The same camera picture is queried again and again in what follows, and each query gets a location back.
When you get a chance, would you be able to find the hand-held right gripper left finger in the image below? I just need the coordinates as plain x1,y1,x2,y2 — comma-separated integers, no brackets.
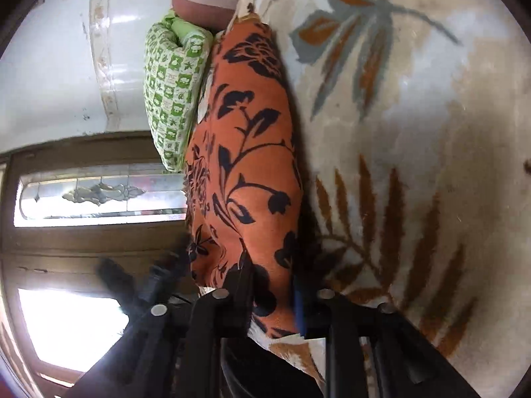
79,251,255,398

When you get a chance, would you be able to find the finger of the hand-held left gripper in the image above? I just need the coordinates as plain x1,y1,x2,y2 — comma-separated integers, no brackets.
96,256,140,314
144,236,194,304

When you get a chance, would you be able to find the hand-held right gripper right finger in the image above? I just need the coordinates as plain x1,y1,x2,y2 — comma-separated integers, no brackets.
294,276,479,398

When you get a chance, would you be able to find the orange black floral cloth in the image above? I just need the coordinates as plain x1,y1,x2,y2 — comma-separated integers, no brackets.
183,21,310,338

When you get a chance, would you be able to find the wooden framed glass window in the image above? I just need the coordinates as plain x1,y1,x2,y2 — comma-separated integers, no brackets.
0,130,200,398

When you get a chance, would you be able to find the green patterned pillow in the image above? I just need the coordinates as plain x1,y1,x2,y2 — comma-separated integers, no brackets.
143,8,214,172

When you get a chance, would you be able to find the beige leaf printed blanket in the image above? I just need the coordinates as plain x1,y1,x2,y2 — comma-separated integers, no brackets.
195,0,531,398

